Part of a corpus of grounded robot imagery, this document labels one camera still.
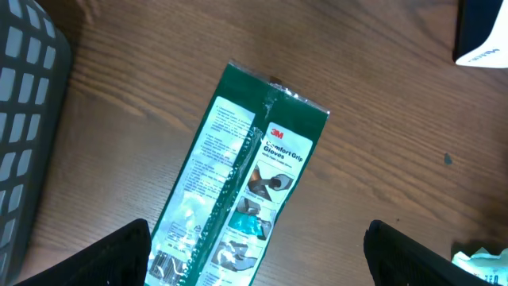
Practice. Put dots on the white barcode scanner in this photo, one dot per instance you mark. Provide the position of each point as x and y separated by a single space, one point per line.
481 34

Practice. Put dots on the light green wipes pack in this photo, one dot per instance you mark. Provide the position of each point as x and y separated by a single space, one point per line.
489 267

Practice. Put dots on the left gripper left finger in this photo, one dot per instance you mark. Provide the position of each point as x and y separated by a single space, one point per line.
119 259

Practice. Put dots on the grey plastic mesh basket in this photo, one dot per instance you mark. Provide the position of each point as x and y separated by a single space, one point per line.
36 60

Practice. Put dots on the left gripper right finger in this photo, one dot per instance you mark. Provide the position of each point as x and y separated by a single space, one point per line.
394 259

